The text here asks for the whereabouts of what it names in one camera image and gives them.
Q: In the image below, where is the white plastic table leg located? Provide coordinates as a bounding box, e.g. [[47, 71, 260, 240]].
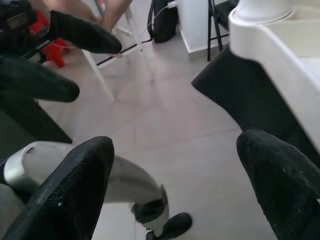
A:
[[236, 0, 297, 19]]

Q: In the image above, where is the black metal floor stand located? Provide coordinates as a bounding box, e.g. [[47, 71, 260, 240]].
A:
[[206, 0, 232, 62]]

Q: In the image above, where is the bare person leg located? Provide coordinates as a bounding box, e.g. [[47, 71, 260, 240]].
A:
[[44, 0, 97, 24], [101, 0, 134, 29]]

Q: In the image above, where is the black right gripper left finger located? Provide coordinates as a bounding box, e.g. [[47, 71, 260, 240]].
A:
[[0, 136, 116, 240]]

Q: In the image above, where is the black tablecloth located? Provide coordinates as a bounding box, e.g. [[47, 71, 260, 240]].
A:
[[191, 47, 320, 173]]

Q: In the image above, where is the white plastic table top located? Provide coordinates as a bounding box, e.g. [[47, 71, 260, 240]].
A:
[[228, 4, 320, 137]]

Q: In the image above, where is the thin white cable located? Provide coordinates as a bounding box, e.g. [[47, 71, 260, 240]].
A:
[[143, 1, 177, 35]]

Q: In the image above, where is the black backpack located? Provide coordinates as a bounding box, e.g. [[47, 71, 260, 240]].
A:
[[147, 0, 180, 44]]

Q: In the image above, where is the grey robot right leg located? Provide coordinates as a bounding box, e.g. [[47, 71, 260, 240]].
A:
[[0, 141, 193, 240]]

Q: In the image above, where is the thin black rod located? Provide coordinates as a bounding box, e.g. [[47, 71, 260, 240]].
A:
[[96, 37, 152, 67]]

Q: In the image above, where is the red plastic stool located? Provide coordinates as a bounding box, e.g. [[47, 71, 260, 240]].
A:
[[28, 9, 74, 68]]

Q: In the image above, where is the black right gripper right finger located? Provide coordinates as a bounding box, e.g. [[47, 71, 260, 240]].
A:
[[236, 128, 320, 240]]

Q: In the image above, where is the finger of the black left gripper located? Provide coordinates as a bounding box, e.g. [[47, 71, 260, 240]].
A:
[[0, 57, 81, 103], [48, 9, 123, 55]]

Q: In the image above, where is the white chair frame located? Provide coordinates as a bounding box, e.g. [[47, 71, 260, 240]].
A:
[[82, 0, 154, 101]]

